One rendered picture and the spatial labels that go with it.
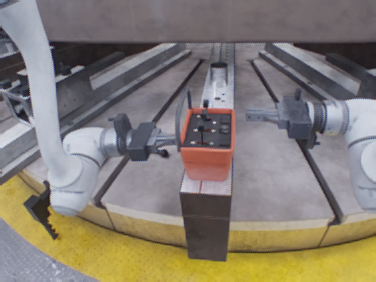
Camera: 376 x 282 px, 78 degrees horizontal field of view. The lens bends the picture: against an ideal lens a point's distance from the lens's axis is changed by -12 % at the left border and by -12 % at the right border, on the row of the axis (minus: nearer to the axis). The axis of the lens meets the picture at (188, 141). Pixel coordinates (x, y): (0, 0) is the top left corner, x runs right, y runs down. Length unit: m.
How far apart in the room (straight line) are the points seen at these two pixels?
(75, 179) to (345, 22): 1.26
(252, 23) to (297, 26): 0.20
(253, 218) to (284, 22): 0.85
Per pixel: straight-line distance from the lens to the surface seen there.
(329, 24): 1.34
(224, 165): 0.65
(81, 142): 0.80
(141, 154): 0.72
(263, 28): 1.23
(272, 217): 1.12
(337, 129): 0.69
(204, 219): 0.77
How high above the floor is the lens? 1.21
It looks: 38 degrees down
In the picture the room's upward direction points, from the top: 5 degrees counter-clockwise
